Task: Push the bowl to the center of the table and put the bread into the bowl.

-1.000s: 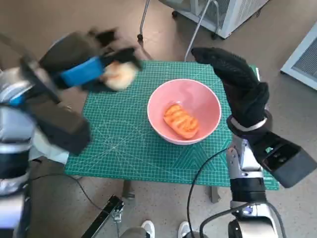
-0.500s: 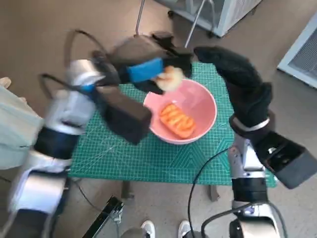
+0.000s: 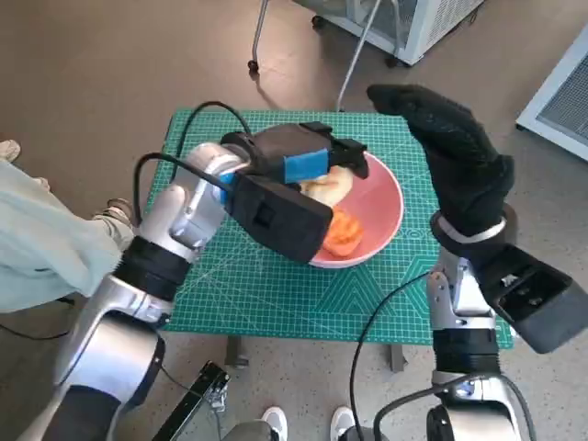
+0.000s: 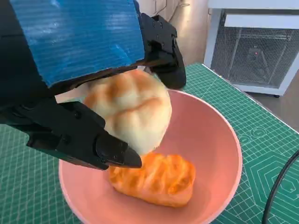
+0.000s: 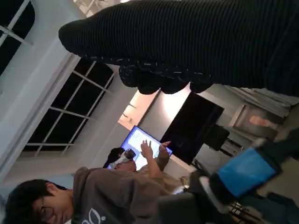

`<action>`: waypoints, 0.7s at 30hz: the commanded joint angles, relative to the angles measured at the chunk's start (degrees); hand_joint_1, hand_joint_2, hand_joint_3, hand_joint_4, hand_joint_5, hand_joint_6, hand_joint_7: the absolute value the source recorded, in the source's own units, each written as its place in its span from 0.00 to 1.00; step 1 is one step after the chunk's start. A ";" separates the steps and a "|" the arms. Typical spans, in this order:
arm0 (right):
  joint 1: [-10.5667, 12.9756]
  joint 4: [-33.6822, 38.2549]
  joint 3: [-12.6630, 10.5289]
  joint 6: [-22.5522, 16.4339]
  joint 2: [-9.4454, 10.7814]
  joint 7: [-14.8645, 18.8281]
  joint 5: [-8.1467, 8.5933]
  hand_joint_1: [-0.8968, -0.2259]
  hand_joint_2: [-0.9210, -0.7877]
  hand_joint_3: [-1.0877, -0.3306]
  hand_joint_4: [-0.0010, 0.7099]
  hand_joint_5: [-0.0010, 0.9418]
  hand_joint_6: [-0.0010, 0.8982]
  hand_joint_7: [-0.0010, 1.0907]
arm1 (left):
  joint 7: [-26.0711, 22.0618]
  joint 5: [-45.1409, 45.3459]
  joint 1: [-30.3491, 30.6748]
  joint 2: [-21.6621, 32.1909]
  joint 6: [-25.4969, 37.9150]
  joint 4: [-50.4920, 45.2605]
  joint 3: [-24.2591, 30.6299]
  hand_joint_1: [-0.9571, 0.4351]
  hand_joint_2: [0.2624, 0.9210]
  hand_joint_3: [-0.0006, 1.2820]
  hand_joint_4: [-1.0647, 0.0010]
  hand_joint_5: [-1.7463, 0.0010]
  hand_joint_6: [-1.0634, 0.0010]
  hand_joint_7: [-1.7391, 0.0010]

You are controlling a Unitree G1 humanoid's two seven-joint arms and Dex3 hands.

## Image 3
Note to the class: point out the white desk with mesh panel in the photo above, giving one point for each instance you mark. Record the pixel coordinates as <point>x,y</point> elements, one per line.
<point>565,101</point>

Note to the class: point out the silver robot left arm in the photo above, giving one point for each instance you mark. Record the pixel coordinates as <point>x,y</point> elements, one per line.
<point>110,340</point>

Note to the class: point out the grey table leg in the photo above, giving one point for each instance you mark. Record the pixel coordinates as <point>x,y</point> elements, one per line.
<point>236,353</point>
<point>398,360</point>

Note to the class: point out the white robot foot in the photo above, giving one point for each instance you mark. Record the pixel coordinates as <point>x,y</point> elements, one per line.
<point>275,422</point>
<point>343,422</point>

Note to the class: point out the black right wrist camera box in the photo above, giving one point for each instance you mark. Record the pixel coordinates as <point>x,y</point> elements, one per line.
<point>537,312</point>

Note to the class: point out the black robot left hand blue tape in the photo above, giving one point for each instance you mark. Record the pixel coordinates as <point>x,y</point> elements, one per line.
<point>303,147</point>

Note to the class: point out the white mesh cabinet on casters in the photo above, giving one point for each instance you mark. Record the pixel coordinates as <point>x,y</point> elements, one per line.
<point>427,27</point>

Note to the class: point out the black gloved robot right hand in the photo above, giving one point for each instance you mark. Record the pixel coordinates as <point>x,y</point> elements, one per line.
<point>464,165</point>

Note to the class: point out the long braided toy bread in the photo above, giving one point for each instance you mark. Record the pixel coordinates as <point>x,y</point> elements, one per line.
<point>344,232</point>

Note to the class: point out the white robot left foot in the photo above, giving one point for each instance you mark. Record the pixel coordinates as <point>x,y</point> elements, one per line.
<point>275,422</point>

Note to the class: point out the white robot right foot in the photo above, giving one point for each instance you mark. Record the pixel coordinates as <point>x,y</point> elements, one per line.
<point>343,422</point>

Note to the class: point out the green cutting mat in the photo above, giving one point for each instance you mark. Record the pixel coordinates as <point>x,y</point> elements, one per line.
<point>285,298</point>

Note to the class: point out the pink bowl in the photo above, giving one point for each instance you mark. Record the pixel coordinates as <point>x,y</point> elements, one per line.
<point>381,202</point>

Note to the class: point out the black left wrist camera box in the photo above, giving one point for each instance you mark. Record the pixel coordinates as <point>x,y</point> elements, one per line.
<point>280,216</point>

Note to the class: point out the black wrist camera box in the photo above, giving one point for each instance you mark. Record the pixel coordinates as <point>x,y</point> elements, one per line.
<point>537,312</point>
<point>280,216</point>

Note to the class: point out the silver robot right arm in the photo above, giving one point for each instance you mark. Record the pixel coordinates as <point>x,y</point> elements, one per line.
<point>464,349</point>

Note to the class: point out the black metal stand bar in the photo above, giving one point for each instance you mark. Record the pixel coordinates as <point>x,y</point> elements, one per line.
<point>202,386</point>

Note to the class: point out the round toy bread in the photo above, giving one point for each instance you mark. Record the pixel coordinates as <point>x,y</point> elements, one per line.
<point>333,186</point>

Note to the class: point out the grey metal chair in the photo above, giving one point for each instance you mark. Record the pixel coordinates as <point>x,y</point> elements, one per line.
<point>259,32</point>

